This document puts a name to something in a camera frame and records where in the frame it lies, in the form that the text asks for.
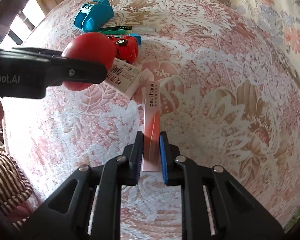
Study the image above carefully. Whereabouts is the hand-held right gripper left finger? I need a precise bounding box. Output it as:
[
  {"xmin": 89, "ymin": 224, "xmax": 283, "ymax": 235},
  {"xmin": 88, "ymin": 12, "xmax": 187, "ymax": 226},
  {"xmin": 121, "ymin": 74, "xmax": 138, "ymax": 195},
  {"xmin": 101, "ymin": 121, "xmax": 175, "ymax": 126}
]
[{"xmin": 20, "ymin": 131, "xmax": 144, "ymax": 240}]

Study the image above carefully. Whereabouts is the white orange medicine box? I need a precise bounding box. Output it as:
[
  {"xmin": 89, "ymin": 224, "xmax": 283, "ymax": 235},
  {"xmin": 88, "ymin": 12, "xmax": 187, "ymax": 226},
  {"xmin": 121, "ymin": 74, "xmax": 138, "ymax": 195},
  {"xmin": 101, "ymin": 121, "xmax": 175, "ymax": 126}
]
[{"xmin": 105, "ymin": 57, "xmax": 145, "ymax": 100}]

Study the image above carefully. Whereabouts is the red toy car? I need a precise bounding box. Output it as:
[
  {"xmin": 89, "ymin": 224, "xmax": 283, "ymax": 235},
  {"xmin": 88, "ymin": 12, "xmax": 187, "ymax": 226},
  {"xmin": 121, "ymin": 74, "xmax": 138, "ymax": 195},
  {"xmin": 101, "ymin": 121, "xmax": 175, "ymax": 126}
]
[{"xmin": 107, "ymin": 33, "xmax": 143, "ymax": 63}]

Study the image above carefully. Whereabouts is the floral bed sheet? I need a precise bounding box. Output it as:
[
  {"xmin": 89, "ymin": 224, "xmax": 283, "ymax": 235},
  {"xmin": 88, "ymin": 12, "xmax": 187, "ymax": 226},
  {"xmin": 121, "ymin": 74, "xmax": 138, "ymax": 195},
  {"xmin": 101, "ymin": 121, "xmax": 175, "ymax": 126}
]
[{"xmin": 189, "ymin": 0, "xmax": 300, "ymax": 83}]

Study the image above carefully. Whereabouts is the red heart toy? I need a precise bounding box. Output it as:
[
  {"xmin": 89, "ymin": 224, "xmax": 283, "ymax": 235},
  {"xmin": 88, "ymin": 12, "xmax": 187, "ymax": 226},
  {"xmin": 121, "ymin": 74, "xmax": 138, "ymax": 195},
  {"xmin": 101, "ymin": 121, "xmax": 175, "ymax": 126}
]
[{"xmin": 62, "ymin": 32, "xmax": 116, "ymax": 92}]

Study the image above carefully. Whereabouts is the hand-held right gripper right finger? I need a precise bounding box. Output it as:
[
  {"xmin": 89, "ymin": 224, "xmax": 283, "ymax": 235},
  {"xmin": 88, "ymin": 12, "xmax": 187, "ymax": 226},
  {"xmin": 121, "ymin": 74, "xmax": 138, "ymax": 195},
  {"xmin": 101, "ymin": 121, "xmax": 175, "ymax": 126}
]
[{"xmin": 159, "ymin": 132, "xmax": 285, "ymax": 240}]

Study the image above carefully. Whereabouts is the pink slim box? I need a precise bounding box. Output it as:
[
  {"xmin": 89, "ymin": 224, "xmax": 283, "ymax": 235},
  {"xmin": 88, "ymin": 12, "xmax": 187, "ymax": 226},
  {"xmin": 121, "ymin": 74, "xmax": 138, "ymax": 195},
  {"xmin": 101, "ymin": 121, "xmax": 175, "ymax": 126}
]
[{"xmin": 141, "ymin": 68, "xmax": 163, "ymax": 173}]

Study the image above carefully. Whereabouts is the pink floral lace tablecloth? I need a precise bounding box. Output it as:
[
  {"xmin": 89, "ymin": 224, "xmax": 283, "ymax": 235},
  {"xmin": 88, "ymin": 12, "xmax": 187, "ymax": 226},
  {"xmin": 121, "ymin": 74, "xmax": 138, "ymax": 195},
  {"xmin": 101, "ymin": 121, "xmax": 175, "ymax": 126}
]
[{"xmin": 1, "ymin": 0, "xmax": 300, "ymax": 240}]

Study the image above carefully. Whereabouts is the window frame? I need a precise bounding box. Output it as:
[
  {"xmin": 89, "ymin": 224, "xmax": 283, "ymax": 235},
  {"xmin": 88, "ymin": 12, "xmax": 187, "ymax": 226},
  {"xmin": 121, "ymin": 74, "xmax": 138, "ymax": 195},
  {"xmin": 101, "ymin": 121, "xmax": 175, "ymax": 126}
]
[{"xmin": 0, "ymin": 0, "xmax": 46, "ymax": 48}]

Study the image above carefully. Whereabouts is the blue toy cart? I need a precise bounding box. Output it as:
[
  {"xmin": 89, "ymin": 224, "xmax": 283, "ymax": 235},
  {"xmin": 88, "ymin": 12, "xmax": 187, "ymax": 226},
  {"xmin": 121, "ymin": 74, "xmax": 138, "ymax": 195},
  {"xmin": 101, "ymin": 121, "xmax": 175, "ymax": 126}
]
[{"xmin": 73, "ymin": 0, "xmax": 115, "ymax": 33}]

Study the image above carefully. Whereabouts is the striped cloth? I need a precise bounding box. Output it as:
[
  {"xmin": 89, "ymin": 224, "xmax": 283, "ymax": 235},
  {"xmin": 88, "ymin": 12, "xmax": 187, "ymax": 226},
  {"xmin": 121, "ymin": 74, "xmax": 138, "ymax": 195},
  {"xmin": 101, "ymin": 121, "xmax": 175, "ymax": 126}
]
[{"xmin": 0, "ymin": 151, "xmax": 33, "ymax": 217}]

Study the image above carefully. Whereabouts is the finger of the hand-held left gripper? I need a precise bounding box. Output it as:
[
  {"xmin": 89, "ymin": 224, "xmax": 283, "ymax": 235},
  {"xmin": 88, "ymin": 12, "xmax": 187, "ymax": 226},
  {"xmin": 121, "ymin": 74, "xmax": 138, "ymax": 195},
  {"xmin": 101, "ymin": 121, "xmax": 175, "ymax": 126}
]
[
  {"xmin": 0, "ymin": 47, "xmax": 65, "ymax": 58},
  {"xmin": 46, "ymin": 57, "xmax": 108, "ymax": 85}
]

